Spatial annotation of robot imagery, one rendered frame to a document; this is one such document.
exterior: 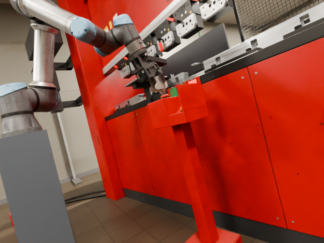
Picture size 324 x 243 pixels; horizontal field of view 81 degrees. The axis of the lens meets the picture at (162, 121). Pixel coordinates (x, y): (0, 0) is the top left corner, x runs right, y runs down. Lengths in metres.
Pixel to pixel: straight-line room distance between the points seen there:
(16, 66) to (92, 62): 2.35
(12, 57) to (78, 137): 1.82
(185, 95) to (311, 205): 0.65
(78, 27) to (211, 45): 1.28
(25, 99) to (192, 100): 0.72
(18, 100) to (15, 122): 0.10
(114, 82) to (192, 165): 1.65
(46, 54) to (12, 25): 3.65
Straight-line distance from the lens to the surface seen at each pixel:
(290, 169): 0.96
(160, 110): 0.81
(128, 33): 0.85
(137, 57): 0.84
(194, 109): 0.78
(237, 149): 1.02
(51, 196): 0.96
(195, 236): 1.06
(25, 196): 0.96
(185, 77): 1.33
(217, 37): 1.81
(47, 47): 1.12
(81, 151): 4.17
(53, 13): 0.90
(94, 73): 2.23
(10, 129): 0.98
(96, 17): 2.35
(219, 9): 1.18
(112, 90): 2.24
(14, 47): 4.56
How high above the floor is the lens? 0.69
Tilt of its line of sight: level
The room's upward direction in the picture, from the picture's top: 14 degrees counter-clockwise
